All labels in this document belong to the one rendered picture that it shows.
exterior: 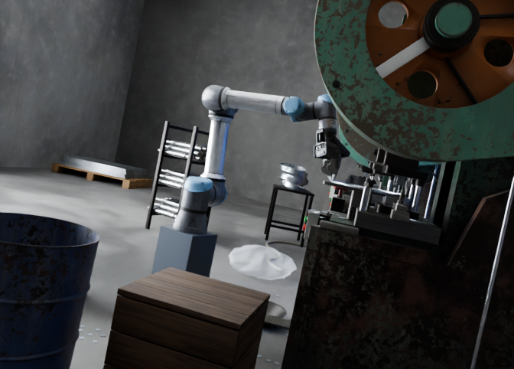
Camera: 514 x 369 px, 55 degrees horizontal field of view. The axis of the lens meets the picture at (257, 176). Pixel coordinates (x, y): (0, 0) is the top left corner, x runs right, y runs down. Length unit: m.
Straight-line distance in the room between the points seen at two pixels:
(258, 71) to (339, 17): 7.37
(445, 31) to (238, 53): 7.69
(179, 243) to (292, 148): 6.75
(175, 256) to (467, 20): 1.39
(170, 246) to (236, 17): 7.48
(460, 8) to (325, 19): 0.40
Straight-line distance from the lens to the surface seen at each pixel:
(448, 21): 1.59
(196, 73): 9.27
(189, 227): 2.09
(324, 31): 1.63
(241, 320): 1.49
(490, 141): 1.62
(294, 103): 1.95
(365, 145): 3.36
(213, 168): 2.22
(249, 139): 8.85
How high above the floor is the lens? 0.84
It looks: 3 degrees down
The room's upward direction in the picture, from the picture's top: 11 degrees clockwise
